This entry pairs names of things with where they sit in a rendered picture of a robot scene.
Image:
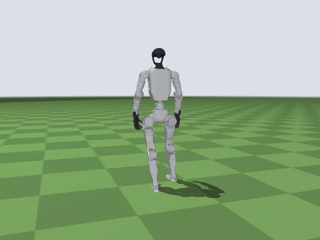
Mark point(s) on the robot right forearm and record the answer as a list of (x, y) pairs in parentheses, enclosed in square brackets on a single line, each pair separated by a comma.
[(178, 104)]

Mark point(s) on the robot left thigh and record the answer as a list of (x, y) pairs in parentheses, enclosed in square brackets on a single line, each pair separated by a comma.
[(148, 131)]

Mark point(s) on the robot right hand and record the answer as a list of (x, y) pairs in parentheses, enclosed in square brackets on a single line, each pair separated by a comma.
[(177, 118)]

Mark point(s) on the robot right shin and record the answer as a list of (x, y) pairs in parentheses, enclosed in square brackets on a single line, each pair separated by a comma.
[(171, 161)]

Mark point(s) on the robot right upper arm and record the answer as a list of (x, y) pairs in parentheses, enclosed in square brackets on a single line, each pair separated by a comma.
[(176, 84)]

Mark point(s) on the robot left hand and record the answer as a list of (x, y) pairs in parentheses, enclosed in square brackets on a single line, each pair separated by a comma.
[(136, 121)]

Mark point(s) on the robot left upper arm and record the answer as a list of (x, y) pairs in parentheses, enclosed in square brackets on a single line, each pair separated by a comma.
[(141, 82)]

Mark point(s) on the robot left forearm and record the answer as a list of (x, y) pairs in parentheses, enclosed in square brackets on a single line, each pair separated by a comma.
[(136, 105)]

